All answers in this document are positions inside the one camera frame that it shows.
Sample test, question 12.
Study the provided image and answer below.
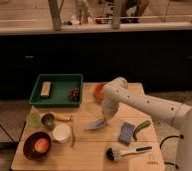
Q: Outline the black white dish brush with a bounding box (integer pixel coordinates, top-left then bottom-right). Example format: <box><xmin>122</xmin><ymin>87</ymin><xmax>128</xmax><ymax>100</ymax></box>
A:
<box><xmin>106</xmin><ymin>146</ymin><xmax>152</xmax><ymax>161</ymax></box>

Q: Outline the green plastic tray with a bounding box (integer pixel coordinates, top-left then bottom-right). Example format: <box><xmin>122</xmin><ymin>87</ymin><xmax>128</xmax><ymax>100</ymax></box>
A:
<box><xmin>29</xmin><ymin>74</ymin><xmax>83</xmax><ymax>108</ymax></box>

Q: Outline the light green cup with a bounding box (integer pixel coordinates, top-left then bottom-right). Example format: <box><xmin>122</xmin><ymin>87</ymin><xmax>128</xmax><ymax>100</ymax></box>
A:
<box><xmin>26</xmin><ymin>112</ymin><xmax>41</xmax><ymax>128</ymax></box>

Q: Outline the black cable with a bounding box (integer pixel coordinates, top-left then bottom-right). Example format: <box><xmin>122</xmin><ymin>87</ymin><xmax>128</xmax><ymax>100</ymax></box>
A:
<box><xmin>159</xmin><ymin>135</ymin><xmax>181</xmax><ymax>168</ymax></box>

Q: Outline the orange bowl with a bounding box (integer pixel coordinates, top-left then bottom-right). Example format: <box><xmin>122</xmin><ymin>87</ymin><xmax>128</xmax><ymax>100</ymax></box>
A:
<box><xmin>93</xmin><ymin>82</ymin><xmax>105</xmax><ymax>104</ymax></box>

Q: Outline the white round container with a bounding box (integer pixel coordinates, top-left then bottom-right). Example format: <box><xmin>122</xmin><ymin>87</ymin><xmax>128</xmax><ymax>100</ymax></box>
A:
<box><xmin>52</xmin><ymin>123</ymin><xmax>71</xmax><ymax>143</ymax></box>

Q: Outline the dark red bowl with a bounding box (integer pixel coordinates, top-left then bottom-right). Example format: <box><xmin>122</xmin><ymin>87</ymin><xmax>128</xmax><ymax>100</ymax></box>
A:
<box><xmin>23</xmin><ymin>132</ymin><xmax>51</xmax><ymax>160</ymax></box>

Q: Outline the dark red grape bunch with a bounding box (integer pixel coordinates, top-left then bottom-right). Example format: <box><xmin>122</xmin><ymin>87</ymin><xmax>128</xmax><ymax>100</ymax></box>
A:
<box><xmin>69</xmin><ymin>88</ymin><xmax>80</xmax><ymax>101</ymax></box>

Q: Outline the orange peach fruit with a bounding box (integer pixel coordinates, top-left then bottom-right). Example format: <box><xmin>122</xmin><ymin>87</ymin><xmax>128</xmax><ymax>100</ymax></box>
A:
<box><xmin>34</xmin><ymin>138</ymin><xmax>49</xmax><ymax>153</ymax></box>

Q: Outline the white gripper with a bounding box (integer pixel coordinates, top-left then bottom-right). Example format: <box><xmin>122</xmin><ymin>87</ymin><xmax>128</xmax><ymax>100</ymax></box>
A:
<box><xmin>102</xmin><ymin>99</ymin><xmax>119</xmax><ymax>126</ymax></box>

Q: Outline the blue sponge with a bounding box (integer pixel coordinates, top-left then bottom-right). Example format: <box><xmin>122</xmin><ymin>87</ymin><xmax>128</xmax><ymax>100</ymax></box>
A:
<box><xmin>118</xmin><ymin>122</ymin><xmax>135</xmax><ymax>145</ymax></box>

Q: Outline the wooden block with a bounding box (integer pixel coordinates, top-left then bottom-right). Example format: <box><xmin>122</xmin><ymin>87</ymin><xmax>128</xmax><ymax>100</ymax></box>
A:
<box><xmin>40</xmin><ymin>81</ymin><xmax>51</xmax><ymax>97</ymax></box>

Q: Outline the small metal cup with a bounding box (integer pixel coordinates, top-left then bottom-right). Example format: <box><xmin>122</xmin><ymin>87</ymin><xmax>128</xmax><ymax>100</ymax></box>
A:
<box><xmin>41</xmin><ymin>113</ymin><xmax>55</xmax><ymax>130</ymax></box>

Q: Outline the light blue towel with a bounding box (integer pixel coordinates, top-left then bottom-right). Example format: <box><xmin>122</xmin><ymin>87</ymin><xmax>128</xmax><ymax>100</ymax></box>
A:
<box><xmin>85</xmin><ymin>119</ymin><xmax>106</xmax><ymax>130</ymax></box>

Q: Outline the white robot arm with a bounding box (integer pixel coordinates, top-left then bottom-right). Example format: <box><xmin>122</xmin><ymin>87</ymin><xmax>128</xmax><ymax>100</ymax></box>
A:
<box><xmin>102</xmin><ymin>77</ymin><xmax>192</xmax><ymax>171</ymax></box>

